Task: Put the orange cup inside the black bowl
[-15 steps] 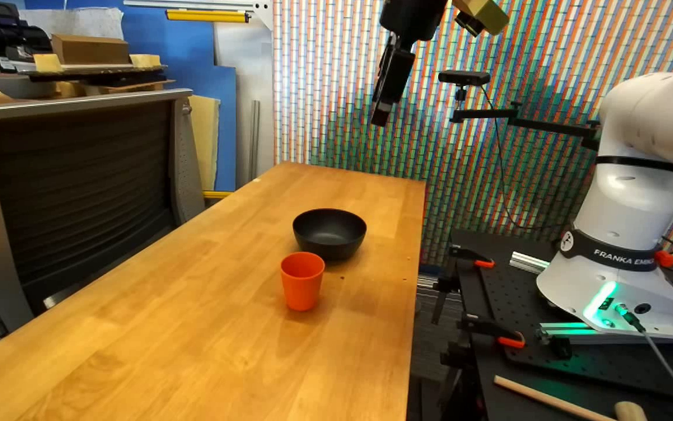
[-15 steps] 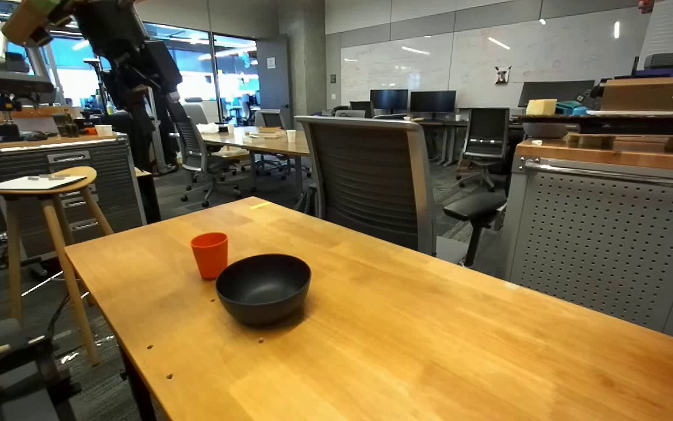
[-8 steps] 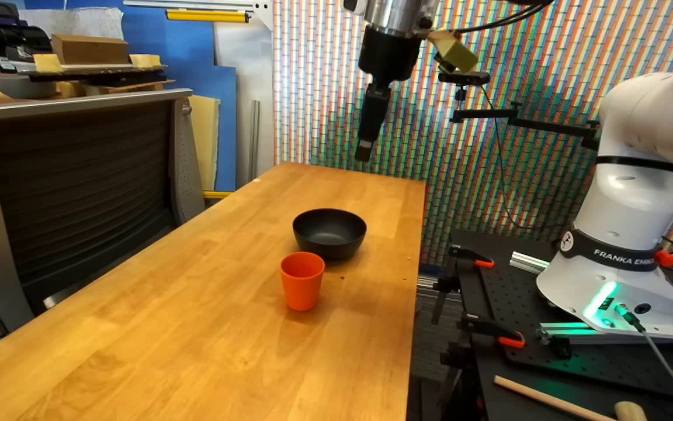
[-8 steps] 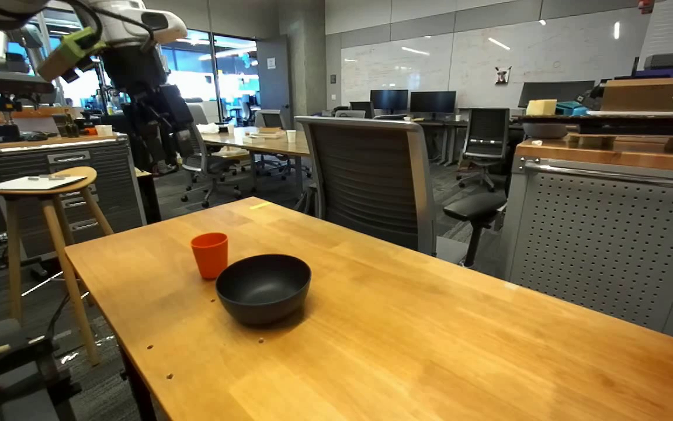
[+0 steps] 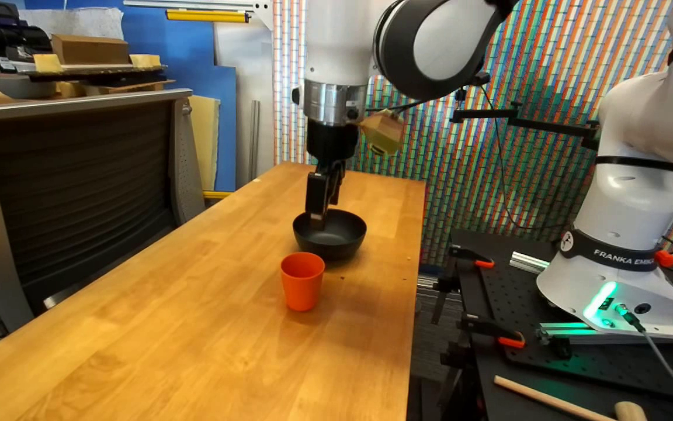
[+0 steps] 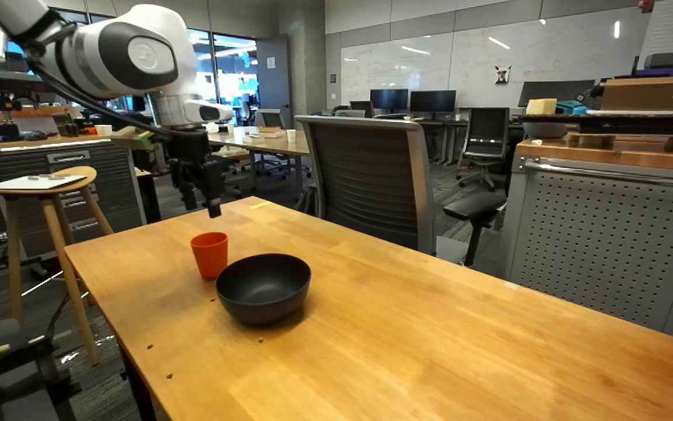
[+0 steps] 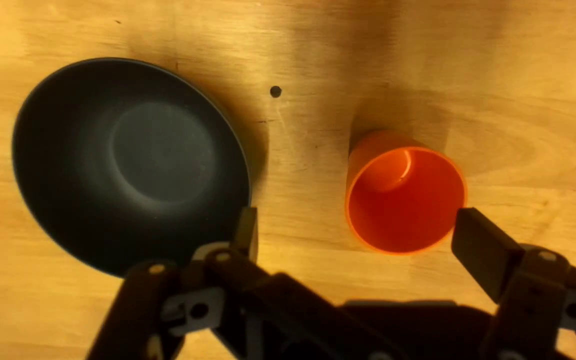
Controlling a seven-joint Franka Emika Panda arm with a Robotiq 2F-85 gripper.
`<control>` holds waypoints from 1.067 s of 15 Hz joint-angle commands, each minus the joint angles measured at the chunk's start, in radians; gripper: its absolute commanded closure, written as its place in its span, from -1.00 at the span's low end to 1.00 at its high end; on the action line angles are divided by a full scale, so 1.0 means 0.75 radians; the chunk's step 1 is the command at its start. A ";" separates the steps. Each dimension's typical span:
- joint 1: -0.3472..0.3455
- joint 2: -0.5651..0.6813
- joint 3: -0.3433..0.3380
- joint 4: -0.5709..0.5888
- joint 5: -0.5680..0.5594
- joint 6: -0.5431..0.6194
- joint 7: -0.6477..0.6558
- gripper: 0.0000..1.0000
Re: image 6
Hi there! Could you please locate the wall whiteboard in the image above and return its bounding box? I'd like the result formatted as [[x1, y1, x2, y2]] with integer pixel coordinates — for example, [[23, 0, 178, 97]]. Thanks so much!
[[339, 6, 653, 113]]

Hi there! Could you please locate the light wooden desk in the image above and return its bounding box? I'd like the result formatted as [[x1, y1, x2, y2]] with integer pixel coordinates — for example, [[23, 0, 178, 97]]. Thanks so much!
[[207, 123, 314, 158]]

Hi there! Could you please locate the black swivel office chair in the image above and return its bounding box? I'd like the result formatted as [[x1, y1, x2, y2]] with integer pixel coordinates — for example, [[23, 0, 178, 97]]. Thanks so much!
[[441, 106, 512, 268]]

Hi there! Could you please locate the black computer monitor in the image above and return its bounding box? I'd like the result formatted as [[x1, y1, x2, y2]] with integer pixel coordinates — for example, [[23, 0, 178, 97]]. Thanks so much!
[[367, 86, 411, 118], [408, 88, 459, 118]]

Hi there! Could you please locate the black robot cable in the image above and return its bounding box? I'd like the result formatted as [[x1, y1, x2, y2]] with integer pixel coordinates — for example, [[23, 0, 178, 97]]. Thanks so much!
[[25, 54, 178, 139]]

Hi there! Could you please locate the wooden board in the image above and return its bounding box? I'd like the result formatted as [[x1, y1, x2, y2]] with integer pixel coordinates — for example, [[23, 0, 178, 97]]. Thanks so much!
[[515, 137, 673, 175]]

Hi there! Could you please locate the small yellow box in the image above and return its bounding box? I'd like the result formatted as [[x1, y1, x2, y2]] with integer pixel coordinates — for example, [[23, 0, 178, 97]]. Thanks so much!
[[523, 95, 560, 118]]

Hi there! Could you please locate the orange plastic cup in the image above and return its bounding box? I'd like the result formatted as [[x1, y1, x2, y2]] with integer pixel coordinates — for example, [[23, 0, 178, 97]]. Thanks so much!
[[189, 228, 232, 282]]

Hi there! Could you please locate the white paper sheet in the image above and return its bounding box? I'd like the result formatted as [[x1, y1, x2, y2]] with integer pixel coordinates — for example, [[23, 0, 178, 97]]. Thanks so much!
[[0, 171, 88, 197]]

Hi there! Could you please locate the grey labelled cabinet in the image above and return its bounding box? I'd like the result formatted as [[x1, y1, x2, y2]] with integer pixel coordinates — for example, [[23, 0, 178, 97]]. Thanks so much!
[[0, 137, 150, 260]]

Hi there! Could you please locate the wooden round stool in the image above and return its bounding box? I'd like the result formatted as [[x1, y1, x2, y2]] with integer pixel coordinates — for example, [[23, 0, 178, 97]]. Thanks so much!
[[0, 163, 116, 365]]

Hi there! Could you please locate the black bowl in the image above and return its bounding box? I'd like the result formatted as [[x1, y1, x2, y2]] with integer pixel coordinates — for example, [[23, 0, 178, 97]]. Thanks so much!
[[216, 253, 314, 328]]

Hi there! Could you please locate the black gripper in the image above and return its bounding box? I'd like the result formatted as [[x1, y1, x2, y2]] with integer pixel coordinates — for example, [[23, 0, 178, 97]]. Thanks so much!
[[165, 123, 227, 219]]

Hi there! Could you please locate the grey mesh office chair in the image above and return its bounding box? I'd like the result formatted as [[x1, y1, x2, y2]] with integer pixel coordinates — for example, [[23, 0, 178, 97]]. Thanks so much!
[[295, 113, 438, 258]]

